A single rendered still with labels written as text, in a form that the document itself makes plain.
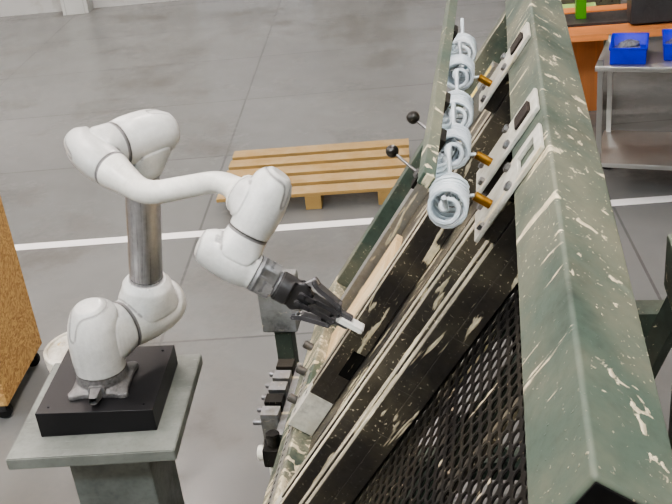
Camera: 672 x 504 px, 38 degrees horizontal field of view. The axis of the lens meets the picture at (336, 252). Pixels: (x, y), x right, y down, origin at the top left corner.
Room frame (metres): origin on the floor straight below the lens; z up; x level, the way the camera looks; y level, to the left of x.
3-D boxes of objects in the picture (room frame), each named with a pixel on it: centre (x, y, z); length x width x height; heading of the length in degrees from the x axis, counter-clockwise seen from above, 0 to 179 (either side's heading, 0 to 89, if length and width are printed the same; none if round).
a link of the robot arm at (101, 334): (2.54, 0.74, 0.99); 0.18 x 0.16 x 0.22; 134
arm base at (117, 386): (2.51, 0.75, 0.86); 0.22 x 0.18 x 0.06; 176
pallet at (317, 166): (5.80, 0.06, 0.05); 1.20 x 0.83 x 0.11; 82
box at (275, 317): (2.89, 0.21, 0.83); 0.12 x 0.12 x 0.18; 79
